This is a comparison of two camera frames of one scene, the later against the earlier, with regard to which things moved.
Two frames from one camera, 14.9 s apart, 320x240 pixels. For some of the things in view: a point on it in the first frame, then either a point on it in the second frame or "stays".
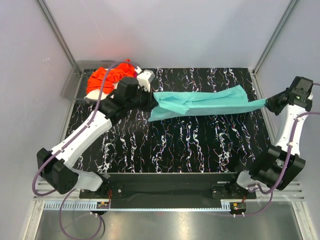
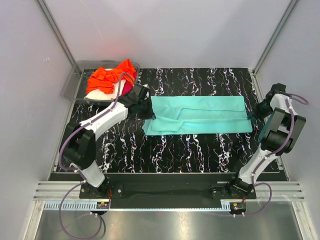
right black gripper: [270, 102] -> [256, 110]
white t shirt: [95, 94] stays
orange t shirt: [116, 73] stays
